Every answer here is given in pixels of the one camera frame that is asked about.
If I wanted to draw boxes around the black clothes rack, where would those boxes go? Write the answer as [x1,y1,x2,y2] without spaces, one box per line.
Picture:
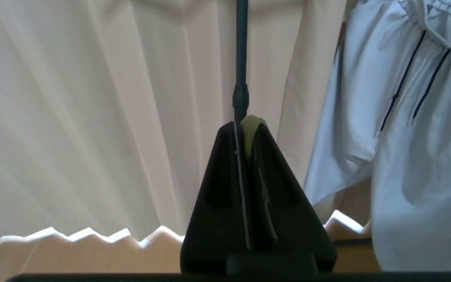
[232,0,373,248]

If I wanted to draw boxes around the pale grey shorts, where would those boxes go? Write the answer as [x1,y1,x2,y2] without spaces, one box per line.
[303,0,451,273]

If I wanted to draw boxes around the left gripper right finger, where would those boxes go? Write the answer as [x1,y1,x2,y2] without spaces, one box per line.
[251,123,338,274]

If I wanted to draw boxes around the green garment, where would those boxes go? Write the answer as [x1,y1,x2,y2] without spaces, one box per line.
[240,114,269,161]

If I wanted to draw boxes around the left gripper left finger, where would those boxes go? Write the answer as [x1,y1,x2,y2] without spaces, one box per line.
[180,120,252,274]

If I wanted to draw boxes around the beige curtain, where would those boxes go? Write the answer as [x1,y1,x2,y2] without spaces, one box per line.
[0,0,372,255]

